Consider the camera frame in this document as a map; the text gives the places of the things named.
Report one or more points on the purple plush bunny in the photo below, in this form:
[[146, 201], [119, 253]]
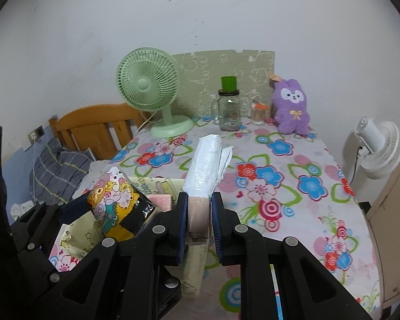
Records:
[[290, 106]]

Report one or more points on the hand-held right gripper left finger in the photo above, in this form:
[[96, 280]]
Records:
[[181, 233]]

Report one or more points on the orange lid swab container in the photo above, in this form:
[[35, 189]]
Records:
[[259, 115]]

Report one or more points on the green printed board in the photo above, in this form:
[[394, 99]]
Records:
[[200, 70]]

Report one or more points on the green cup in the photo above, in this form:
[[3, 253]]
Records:
[[229, 84]]

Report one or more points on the beige wardrobe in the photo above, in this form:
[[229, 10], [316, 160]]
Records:
[[393, 240]]

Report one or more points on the floral tablecloth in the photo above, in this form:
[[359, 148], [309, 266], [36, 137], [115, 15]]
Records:
[[286, 173]]

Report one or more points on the glass jar mug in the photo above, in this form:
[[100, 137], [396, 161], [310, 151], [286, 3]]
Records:
[[230, 113]]

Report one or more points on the pink packet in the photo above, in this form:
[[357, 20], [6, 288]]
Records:
[[161, 202]]

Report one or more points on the green desk fan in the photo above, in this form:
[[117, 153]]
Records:
[[143, 83]]

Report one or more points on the pink tissue pack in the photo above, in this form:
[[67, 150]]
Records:
[[203, 166]]

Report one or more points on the wooden bed headboard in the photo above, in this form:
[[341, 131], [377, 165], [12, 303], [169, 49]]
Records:
[[90, 130]]

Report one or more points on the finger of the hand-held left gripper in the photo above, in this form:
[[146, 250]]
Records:
[[70, 208], [51, 278]]

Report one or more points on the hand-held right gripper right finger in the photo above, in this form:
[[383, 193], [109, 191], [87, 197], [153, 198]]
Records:
[[216, 233]]

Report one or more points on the yellow cartoon printed storage box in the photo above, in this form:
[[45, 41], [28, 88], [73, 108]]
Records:
[[153, 185]]

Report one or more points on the cartoon printed tissue pack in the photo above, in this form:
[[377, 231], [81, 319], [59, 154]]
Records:
[[113, 203]]

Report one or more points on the grey plaid pillow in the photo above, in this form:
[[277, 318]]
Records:
[[60, 170]]

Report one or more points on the white standing fan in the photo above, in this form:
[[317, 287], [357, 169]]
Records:
[[386, 150]]

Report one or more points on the white wall socket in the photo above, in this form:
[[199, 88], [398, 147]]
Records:
[[31, 137]]

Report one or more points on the white crumpled cloth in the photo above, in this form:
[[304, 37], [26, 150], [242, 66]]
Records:
[[21, 210]]

